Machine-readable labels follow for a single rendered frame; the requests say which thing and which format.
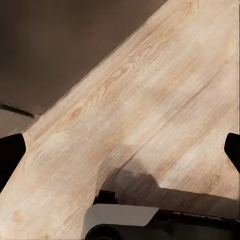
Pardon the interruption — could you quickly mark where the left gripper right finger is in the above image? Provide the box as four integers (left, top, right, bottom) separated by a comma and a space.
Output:
224, 132, 240, 173

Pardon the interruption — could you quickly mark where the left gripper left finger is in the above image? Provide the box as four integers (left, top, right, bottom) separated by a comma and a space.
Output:
0, 133, 26, 193

